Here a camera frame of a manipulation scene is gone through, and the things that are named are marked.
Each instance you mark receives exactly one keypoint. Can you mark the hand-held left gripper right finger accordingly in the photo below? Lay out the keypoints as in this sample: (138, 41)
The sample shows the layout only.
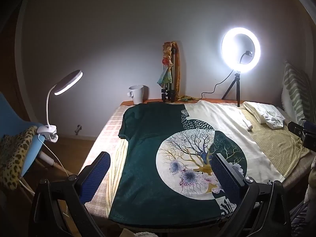
(224, 175)

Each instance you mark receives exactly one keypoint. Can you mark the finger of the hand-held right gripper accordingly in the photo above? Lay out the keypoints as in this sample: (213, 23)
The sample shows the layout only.
(309, 124)
(296, 128)

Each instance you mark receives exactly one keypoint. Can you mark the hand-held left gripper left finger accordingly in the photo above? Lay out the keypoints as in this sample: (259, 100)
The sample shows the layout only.
(95, 177)

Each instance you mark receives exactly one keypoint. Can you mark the green cream tree-print t-shirt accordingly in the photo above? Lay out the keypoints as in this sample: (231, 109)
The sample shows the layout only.
(138, 153)

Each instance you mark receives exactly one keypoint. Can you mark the folded white patterned garment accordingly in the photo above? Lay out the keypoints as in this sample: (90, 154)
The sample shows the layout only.
(272, 121)

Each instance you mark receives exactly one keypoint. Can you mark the yellow striped bed sheet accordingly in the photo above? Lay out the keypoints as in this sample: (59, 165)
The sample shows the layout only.
(276, 143)

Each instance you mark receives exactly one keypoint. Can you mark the green striped pillow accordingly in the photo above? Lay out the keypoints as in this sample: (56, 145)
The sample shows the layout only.
(293, 91)

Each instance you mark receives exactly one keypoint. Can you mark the pink checked blanket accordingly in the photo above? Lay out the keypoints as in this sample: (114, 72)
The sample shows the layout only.
(106, 133)

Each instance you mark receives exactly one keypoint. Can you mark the folded cream cloth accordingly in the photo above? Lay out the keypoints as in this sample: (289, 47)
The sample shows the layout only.
(254, 108)

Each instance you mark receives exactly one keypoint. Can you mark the small white roll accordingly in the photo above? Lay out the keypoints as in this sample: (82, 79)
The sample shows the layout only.
(249, 127)

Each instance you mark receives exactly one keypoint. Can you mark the metal door stop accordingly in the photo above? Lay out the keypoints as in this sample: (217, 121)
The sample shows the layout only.
(78, 128)

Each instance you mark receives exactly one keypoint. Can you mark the small black tripod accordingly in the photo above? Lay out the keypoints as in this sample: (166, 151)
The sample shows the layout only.
(238, 88)

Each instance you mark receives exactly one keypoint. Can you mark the dark striped cloth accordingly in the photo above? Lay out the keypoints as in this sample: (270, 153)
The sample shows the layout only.
(303, 219)

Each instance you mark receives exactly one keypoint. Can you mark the leopard print cloth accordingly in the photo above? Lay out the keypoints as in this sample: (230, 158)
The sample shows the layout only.
(12, 160)

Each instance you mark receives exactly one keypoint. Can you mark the white mug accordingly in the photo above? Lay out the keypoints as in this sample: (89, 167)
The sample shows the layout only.
(137, 95)

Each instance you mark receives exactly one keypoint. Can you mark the folded silver black tripod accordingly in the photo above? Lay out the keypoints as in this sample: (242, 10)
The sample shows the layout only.
(169, 95)

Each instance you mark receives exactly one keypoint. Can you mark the white clamp desk lamp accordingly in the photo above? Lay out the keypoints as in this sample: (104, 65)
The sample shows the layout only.
(71, 81)

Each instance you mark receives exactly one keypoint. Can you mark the blue chair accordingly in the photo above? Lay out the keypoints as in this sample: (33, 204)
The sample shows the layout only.
(9, 118)

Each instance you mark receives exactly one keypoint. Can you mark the colourful hanging doll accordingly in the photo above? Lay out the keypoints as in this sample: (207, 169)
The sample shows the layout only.
(166, 75)

